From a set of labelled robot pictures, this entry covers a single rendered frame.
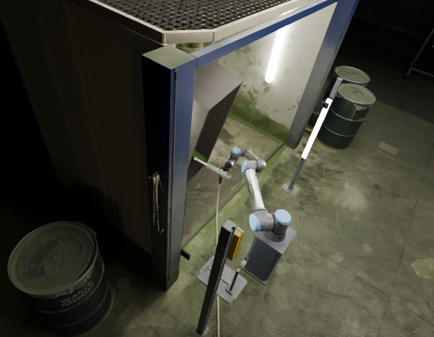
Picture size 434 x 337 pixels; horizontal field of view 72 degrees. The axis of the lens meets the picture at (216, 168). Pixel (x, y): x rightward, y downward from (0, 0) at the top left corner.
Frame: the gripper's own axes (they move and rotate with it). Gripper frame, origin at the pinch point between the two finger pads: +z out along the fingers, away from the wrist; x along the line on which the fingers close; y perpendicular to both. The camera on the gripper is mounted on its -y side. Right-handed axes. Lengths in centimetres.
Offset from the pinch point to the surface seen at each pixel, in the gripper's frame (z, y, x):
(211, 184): -18, 49, 15
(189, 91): 97, -170, -8
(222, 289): 124, -41, -65
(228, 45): 66, -183, -11
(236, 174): -52, 50, -4
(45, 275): 183, -47, 41
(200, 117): 41, -105, 13
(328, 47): -172, -99, -36
